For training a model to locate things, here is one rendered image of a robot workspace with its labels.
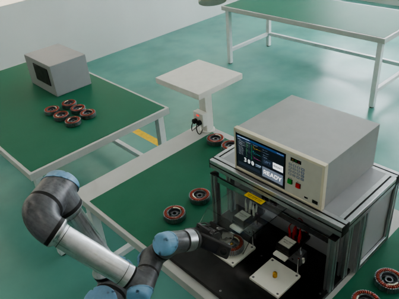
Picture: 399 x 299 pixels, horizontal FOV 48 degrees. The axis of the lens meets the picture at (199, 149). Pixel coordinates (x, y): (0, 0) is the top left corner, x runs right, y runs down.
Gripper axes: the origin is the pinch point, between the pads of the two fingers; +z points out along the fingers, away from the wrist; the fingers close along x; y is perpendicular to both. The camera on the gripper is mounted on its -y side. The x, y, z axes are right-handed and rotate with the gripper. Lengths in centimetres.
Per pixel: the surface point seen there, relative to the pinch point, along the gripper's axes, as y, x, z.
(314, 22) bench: 175, -129, 283
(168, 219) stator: 52, 19, 21
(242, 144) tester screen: 19.4, -31.3, 14.4
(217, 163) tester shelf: 32.2, -17.9, 18.9
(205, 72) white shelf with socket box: 94, -52, 60
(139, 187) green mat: 87, 18, 29
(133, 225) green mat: 64, 28, 11
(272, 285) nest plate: -10.5, 18.1, 23.3
